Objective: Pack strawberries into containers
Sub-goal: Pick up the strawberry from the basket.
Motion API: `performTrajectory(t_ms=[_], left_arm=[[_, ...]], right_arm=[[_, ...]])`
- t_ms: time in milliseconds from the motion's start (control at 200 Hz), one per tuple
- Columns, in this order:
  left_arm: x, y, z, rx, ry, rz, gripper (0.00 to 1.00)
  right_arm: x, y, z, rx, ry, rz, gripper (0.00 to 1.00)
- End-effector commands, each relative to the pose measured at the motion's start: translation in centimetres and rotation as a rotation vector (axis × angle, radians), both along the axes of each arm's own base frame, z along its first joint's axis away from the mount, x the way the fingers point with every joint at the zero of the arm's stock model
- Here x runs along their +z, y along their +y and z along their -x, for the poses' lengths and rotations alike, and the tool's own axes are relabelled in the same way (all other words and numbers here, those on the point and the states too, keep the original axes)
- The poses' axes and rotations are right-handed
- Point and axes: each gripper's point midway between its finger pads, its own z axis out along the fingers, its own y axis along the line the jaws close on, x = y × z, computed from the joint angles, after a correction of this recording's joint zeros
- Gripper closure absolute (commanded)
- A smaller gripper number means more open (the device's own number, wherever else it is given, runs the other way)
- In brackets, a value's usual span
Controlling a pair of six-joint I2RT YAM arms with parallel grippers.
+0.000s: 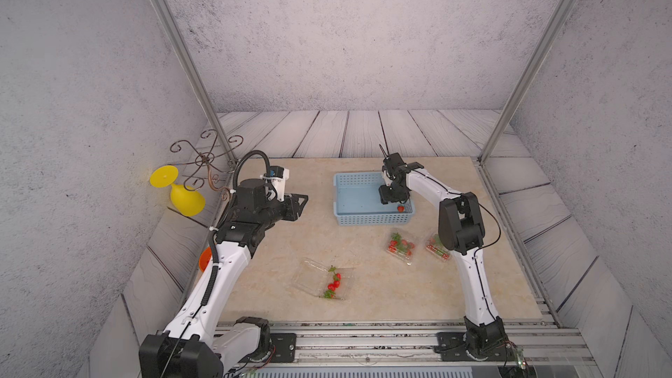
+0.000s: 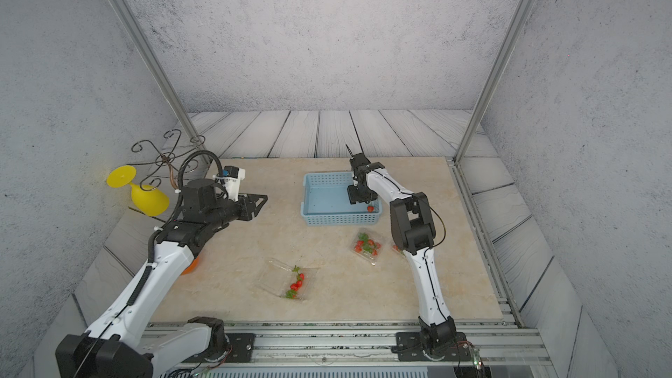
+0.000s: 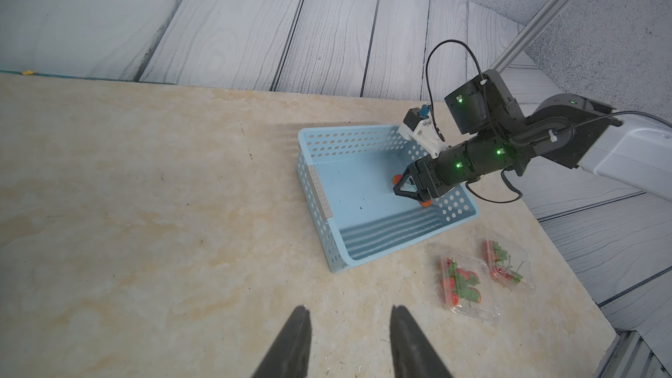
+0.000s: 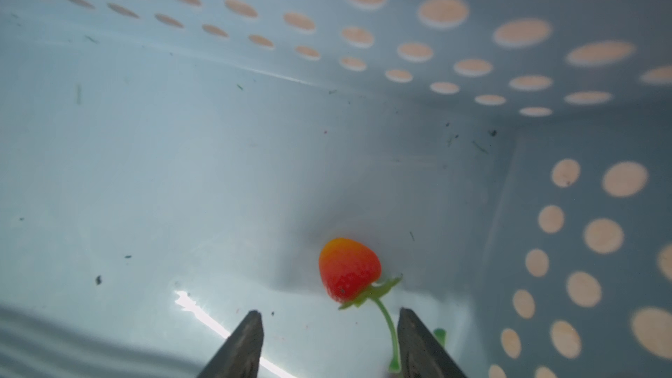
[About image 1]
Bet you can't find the aluminium frame post right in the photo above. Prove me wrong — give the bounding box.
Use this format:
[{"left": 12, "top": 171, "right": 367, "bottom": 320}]
[{"left": 477, "top": 0, "right": 578, "bottom": 166}]

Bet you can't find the aluminium frame post left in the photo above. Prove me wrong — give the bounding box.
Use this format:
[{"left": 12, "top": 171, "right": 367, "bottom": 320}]
[{"left": 150, "top": 0, "right": 237, "bottom": 169}]

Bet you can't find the aluminium frame post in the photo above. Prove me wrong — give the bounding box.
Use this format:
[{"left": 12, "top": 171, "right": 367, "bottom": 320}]
[
  {"left": 477, "top": 0, "right": 578, "bottom": 166},
  {"left": 150, "top": 0, "right": 237, "bottom": 169}
]

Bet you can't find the clear clamshell container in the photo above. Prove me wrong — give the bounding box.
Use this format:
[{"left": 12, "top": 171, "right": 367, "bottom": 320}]
[
  {"left": 384, "top": 227, "right": 417, "bottom": 265},
  {"left": 422, "top": 232, "right": 453, "bottom": 264},
  {"left": 292, "top": 258, "right": 355, "bottom": 300}
]

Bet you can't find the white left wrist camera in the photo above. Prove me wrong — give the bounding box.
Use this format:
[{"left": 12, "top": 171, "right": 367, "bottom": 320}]
[{"left": 269, "top": 166, "right": 290, "bottom": 201}]

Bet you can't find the orange plastic bowl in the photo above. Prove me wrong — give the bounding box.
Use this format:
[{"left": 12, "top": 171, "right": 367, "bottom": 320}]
[{"left": 199, "top": 247, "right": 212, "bottom": 272}]

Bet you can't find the light blue perforated basket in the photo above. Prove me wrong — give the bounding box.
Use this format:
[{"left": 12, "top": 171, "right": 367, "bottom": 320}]
[{"left": 334, "top": 171, "right": 416, "bottom": 227}]

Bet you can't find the yellow plastic goblet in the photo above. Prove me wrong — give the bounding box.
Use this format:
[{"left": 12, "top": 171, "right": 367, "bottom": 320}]
[{"left": 149, "top": 166, "right": 206, "bottom": 217}]

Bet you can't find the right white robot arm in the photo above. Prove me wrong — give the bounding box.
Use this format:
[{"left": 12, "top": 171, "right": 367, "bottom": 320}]
[{"left": 379, "top": 153, "right": 509, "bottom": 362}]

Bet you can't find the dark wire jewellery stand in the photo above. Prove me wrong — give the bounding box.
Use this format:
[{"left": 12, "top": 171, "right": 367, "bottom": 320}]
[{"left": 170, "top": 128, "right": 244, "bottom": 193}]

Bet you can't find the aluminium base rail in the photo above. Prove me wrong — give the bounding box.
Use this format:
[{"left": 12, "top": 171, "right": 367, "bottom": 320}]
[{"left": 135, "top": 319, "right": 594, "bottom": 378}]

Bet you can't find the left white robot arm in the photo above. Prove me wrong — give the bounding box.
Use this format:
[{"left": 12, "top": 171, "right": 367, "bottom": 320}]
[{"left": 138, "top": 178, "right": 309, "bottom": 377}]

